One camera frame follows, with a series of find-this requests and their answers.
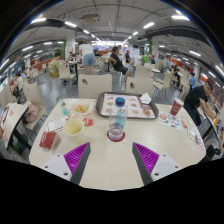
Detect red paper cup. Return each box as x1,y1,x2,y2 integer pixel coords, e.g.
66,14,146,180
169,97,185,117

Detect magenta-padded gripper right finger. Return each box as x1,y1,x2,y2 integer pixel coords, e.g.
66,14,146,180
131,142,183,186

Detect crumpled white napkin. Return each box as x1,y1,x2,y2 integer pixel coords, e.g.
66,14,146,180
139,92,153,105

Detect white menu card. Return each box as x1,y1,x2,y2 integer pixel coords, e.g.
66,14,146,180
46,114,70,133

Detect small sanitizer bottle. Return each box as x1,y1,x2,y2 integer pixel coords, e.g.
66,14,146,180
60,101,69,117

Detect person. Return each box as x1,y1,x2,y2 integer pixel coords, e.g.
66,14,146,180
78,40,98,76
108,45,132,81
9,70,28,104
183,80,217,127
47,51,63,81

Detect clear blue-capped drink bottle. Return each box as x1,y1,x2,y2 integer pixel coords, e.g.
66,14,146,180
108,96,129,141

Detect beige chair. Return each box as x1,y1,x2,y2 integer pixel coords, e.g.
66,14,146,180
22,81,48,132
77,73,113,100
124,76,155,98

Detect cream paper cup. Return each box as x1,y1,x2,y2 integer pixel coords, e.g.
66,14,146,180
62,117,85,137

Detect flat round red coaster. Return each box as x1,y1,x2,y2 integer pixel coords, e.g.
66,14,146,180
106,130,126,143

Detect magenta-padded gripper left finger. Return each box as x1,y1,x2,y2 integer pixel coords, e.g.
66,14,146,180
42,142,92,186

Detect small red sauce packet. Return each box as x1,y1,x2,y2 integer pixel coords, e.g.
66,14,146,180
82,117,94,127

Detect printed paper flyer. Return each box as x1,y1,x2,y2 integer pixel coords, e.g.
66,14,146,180
158,111,184,131

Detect plate of fried snacks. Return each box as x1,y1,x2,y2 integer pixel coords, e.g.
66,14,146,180
69,99,96,120

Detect ceiling lights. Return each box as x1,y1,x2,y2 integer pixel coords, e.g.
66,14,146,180
0,12,224,78

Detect dark brown food tray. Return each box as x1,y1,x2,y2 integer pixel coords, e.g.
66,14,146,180
95,91,159,120

